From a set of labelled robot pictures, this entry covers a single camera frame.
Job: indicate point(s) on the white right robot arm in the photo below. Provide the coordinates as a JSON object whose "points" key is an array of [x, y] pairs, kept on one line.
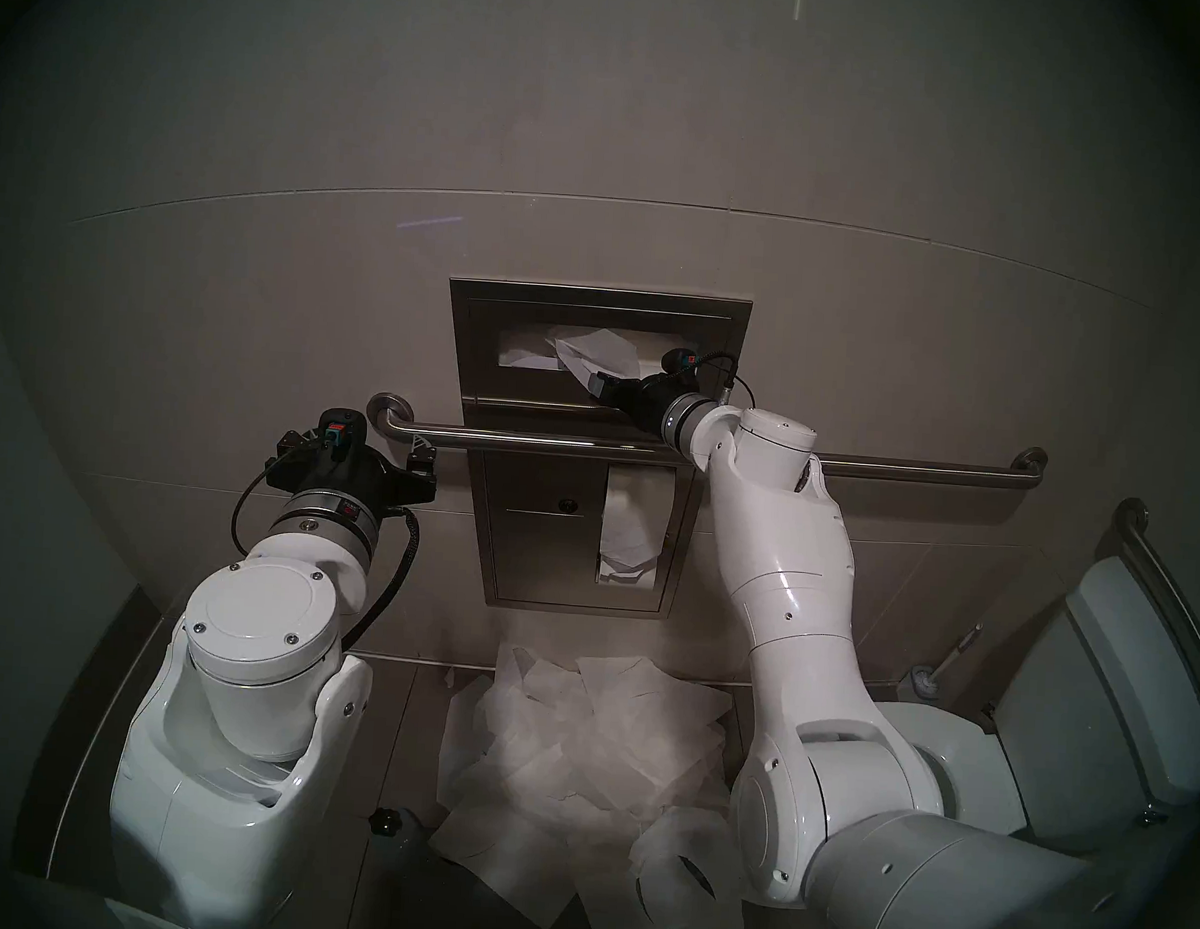
{"points": [[784, 578]]}

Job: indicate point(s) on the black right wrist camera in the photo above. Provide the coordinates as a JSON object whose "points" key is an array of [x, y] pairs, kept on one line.
{"points": [[680, 363]]}

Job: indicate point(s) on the long steel grab bar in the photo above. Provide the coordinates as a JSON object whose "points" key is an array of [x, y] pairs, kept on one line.
{"points": [[920, 470]]}

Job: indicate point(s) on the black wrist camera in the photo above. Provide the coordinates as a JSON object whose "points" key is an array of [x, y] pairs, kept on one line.
{"points": [[680, 363], [341, 433]]}

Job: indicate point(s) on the stainless steel wall dispenser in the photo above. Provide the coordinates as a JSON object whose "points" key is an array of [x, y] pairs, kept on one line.
{"points": [[525, 555]]}

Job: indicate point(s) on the white toilet with tank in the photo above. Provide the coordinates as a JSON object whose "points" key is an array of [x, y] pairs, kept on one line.
{"points": [[1099, 695]]}

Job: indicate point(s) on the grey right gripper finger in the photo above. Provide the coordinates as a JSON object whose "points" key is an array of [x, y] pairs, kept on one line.
{"points": [[604, 386]]}

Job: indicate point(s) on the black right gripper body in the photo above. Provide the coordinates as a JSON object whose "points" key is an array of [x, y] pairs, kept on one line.
{"points": [[649, 396]]}

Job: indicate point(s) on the white toilet paper roll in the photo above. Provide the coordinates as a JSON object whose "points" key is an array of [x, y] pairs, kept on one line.
{"points": [[632, 520]]}

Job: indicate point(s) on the toilet brush with holder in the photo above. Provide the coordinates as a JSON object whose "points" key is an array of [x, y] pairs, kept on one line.
{"points": [[914, 680]]}

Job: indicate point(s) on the white paper seat cover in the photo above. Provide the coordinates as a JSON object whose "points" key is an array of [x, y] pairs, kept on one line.
{"points": [[565, 757], [596, 350], [638, 686], [489, 853], [671, 833], [529, 675]]}

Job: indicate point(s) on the small black knob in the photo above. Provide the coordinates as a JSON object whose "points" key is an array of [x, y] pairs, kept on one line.
{"points": [[382, 821]]}

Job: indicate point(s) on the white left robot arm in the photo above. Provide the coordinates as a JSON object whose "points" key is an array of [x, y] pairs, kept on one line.
{"points": [[270, 642]]}

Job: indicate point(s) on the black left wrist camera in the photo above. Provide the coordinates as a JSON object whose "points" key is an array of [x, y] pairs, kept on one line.
{"points": [[341, 433]]}

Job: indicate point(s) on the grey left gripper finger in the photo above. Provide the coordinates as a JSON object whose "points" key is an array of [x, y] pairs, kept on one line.
{"points": [[299, 443], [423, 454]]}

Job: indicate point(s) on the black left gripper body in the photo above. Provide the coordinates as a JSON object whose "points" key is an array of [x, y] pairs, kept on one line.
{"points": [[344, 475]]}

